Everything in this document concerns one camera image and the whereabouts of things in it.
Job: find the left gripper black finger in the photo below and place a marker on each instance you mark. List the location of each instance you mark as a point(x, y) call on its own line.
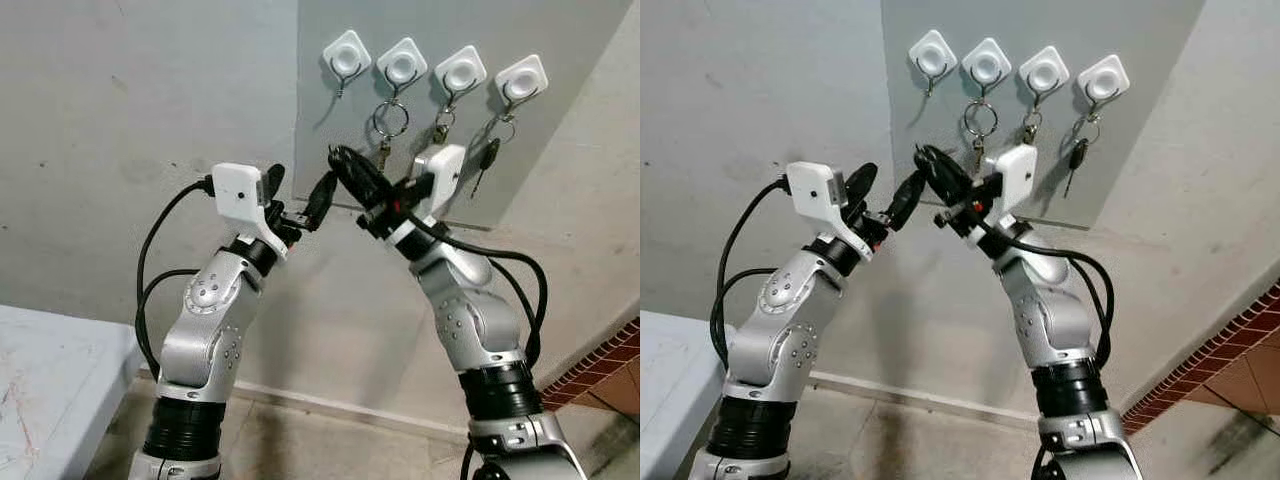
point(907, 198)
point(273, 184)
point(861, 184)
point(321, 198)

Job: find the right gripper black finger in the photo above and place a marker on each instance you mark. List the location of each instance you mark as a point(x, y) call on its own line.
point(945, 175)
point(362, 178)

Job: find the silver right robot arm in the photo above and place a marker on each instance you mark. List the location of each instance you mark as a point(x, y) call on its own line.
point(470, 330)
point(1045, 330)

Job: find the black headed key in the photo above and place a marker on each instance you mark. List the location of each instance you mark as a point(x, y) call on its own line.
point(1077, 153)
point(489, 153)

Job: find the white plastic folding table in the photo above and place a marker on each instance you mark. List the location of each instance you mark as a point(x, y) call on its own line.
point(50, 390)
point(675, 390)

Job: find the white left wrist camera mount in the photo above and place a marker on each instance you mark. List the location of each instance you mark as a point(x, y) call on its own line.
point(238, 190)
point(812, 190)

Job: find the grey wall board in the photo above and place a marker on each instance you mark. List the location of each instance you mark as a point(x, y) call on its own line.
point(1130, 150)
point(330, 120)

